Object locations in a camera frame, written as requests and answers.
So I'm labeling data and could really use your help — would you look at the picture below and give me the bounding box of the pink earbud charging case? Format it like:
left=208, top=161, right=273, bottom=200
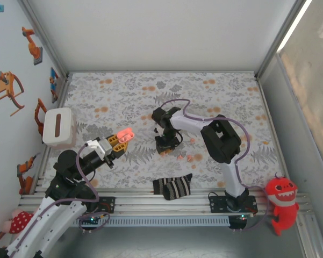
left=116, top=128, right=135, bottom=144

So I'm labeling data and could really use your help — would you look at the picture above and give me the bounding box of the white tissue box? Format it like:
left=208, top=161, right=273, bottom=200
left=42, top=107, right=77, bottom=150

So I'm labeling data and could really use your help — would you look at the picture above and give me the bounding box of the floral patterned table mat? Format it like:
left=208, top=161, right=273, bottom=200
left=61, top=71, right=288, bottom=189

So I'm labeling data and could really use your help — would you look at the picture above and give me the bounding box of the small circuit board with LED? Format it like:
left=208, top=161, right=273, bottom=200
left=229, top=214, right=249, bottom=229
left=80, top=214, right=103, bottom=226

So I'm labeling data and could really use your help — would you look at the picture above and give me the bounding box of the black striped sock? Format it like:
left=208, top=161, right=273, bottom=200
left=152, top=173, right=193, bottom=201

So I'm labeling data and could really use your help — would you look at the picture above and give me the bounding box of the pink pig plush toy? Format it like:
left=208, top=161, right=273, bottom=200
left=1, top=208, right=37, bottom=234

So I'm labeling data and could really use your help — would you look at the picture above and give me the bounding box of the red shark plush toy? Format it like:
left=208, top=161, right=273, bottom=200
left=265, top=173, right=300, bottom=237

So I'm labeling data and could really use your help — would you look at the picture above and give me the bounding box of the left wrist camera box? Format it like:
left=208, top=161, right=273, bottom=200
left=85, top=137, right=114, bottom=157

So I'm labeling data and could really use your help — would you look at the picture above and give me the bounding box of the orange grey robot wall sticker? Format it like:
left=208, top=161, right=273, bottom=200
left=16, top=152, right=41, bottom=195

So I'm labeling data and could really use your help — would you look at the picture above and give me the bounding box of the aluminium rear rail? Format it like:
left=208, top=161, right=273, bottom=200
left=67, top=70, right=259, bottom=75

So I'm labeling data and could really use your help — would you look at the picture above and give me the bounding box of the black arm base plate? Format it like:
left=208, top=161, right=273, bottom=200
left=209, top=195, right=259, bottom=215
left=80, top=196, right=116, bottom=215

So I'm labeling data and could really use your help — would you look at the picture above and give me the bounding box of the aluminium slotted base frame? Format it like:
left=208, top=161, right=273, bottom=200
left=18, top=187, right=314, bottom=216

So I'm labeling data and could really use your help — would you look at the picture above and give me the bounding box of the white slotted cable duct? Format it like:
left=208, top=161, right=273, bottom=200
left=62, top=216, right=231, bottom=227

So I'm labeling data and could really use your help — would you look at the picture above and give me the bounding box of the blue gantry wall sticker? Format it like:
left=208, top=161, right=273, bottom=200
left=49, top=67, right=60, bottom=104

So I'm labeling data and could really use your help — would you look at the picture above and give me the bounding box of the orange claw gripper wall sticker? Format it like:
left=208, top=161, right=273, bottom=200
left=0, top=70, right=26, bottom=117

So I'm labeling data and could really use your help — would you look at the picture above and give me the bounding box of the aluminium corner post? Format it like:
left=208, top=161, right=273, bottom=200
left=17, top=0, right=70, bottom=81
left=254, top=0, right=315, bottom=80

